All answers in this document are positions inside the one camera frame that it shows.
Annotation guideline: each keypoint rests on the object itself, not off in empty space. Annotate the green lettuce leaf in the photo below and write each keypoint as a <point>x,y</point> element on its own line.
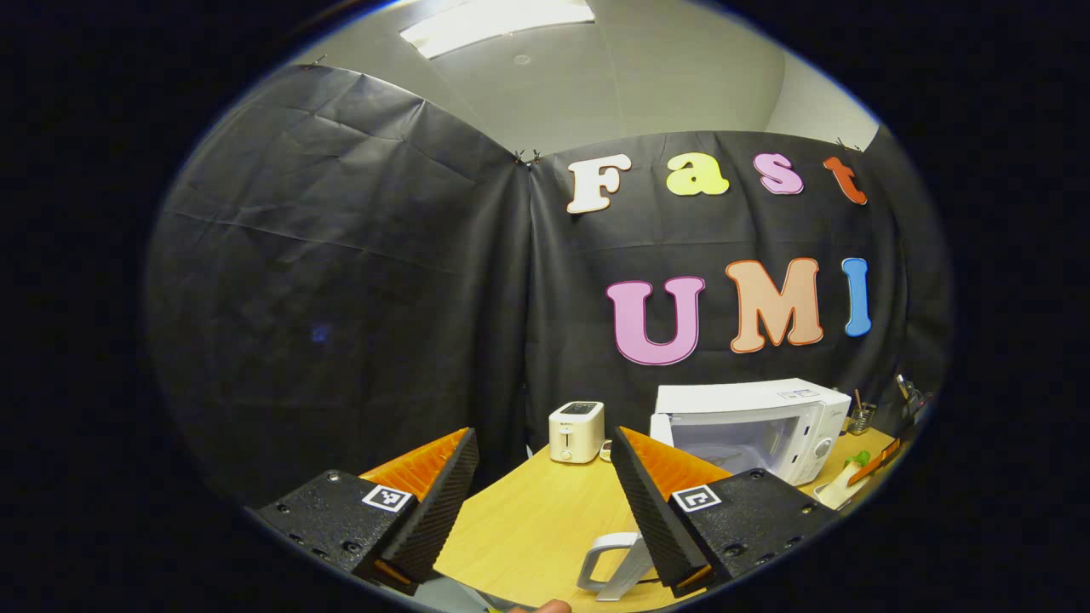
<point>857,459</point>

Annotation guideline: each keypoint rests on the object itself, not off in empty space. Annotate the glass holder cup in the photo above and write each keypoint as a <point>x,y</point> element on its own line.
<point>862,420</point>

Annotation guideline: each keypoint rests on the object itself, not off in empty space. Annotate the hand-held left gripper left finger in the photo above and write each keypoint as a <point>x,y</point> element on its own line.
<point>443,502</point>

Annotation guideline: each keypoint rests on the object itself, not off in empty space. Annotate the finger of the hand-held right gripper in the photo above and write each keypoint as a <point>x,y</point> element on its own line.
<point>877,464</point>

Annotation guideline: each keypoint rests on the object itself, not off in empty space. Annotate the black backdrop cloth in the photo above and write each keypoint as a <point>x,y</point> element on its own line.
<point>341,298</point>

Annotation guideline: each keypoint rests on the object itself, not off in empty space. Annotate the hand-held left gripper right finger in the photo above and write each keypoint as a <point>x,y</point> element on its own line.
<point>651,511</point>

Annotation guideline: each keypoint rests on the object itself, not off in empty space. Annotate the white toaster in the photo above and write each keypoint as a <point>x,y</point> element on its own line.
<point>576,434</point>

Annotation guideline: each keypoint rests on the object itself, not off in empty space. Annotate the white bread slice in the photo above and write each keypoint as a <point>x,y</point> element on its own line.
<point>833,494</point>

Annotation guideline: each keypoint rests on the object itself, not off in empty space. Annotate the white microwave oven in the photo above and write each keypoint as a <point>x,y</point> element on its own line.
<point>741,400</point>

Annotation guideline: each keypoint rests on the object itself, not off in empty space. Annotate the ceiling light panel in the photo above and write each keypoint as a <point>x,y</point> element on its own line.
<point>494,21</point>

